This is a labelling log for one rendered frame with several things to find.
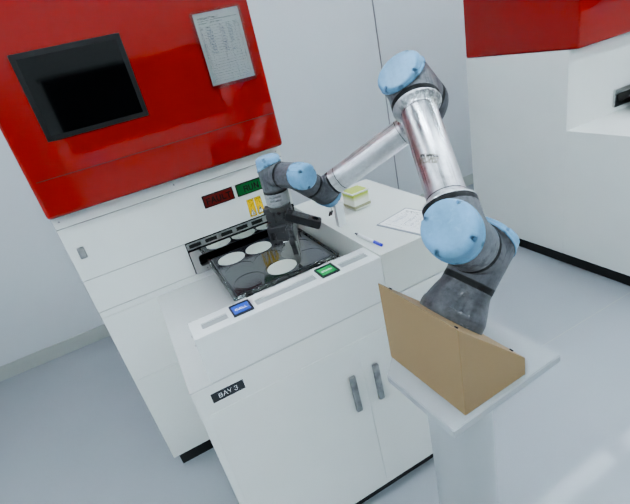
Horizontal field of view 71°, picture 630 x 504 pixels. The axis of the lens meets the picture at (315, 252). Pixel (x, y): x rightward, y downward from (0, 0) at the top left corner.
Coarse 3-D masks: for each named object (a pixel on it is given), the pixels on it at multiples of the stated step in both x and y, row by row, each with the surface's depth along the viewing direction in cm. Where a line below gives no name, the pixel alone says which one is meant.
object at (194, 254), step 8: (264, 224) 173; (240, 232) 171; (248, 232) 172; (256, 232) 173; (224, 240) 168; (232, 240) 170; (200, 248) 165; (208, 248) 166; (216, 248) 168; (192, 256) 165; (200, 264) 167; (208, 264) 168; (200, 272) 168
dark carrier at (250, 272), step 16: (304, 240) 162; (256, 256) 158; (272, 256) 155; (304, 256) 150; (320, 256) 147; (224, 272) 152; (240, 272) 150; (256, 272) 147; (288, 272) 142; (240, 288) 139
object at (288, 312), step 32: (352, 256) 129; (288, 288) 121; (320, 288) 119; (352, 288) 124; (224, 320) 113; (256, 320) 114; (288, 320) 118; (320, 320) 123; (224, 352) 113; (256, 352) 117
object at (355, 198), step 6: (354, 186) 162; (360, 186) 160; (342, 192) 160; (348, 192) 158; (354, 192) 156; (360, 192) 156; (366, 192) 158; (348, 198) 158; (354, 198) 156; (360, 198) 157; (366, 198) 158; (348, 204) 160; (354, 204) 157; (360, 204) 158; (366, 204) 159; (354, 210) 158
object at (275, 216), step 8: (264, 208) 138; (272, 208) 134; (280, 208) 133; (288, 208) 135; (272, 216) 137; (280, 216) 137; (272, 224) 138; (280, 224) 138; (288, 224) 137; (296, 224) 143; (272, 232) 137; (280, 232) 138; (288, 232) 137; (296, 232) 141; (272, 240) 139; (280, 240) 139; (288, 240) 139
